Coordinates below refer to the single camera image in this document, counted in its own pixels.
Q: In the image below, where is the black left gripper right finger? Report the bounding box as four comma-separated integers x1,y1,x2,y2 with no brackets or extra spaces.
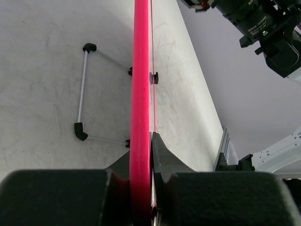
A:
151,133,297,226

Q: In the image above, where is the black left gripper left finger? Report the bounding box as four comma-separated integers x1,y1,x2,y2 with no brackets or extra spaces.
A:
0,153,132,226

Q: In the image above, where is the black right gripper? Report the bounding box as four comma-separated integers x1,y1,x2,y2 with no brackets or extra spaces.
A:
183,0,301,78

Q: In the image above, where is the pink framed whiteboard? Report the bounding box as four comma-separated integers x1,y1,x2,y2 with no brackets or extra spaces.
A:
129,0,152,226

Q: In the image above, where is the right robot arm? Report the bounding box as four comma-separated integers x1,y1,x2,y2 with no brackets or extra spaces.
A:
183,0,301,173

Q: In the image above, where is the black whiteboard clip right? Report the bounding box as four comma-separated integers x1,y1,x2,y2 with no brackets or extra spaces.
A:
150,72,159,84

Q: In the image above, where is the right aluminium frame post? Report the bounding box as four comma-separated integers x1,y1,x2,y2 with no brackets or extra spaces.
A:
214,127,238,172

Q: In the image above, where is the white wire whiteboard stand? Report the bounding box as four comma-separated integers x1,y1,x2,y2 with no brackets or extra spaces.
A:
73,43,134,148

